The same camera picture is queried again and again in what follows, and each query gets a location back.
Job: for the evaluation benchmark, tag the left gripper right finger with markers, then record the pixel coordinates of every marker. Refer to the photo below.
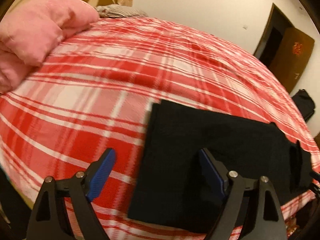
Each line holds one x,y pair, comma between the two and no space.
264,218

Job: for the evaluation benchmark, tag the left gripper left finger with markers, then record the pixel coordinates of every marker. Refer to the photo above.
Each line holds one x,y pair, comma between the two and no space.
49,218

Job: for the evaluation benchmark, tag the black pants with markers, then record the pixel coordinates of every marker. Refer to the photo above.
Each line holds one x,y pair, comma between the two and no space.
188,153

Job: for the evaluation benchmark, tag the black bag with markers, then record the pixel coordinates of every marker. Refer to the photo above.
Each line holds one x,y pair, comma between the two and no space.
305,104

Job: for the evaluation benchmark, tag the brown wooden door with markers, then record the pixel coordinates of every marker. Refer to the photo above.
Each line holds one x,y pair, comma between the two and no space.
292,57

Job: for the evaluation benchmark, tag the red plaid bed sheet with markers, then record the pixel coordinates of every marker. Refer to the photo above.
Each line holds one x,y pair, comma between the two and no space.
95,89

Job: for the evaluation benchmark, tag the pink folded quilt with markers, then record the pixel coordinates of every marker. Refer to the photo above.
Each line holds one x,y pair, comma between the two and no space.
32,30

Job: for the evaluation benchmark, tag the grey striped pillow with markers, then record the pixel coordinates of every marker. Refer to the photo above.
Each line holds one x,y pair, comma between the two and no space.
118,11

